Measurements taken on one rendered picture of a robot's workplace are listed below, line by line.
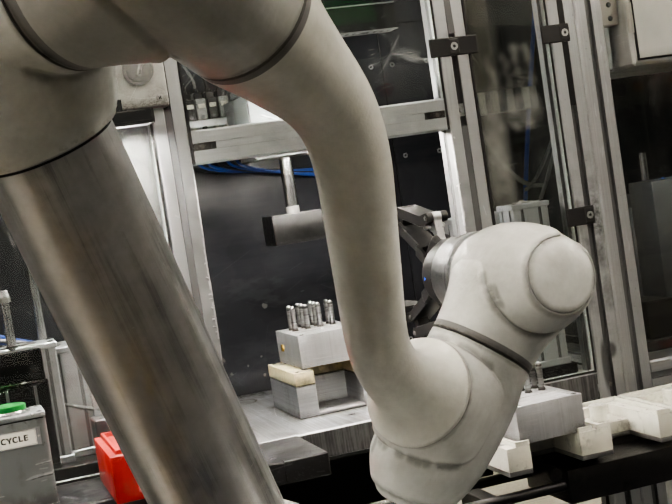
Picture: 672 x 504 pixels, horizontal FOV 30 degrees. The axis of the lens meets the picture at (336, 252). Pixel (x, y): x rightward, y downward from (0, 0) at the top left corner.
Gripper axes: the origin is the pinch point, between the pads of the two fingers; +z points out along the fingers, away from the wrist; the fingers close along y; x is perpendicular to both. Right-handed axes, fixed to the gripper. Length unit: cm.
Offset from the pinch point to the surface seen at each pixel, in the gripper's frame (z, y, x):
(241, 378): 64, -19, 7
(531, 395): 6.4, -19.6, -18.0
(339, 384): 39.9, -18.7, -2.4
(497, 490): 294, -112, -134
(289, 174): 41.5, 13.9, 0.0
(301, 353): 33.2, -12.1, 4.6
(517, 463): 0.4, -26.3, -12.0
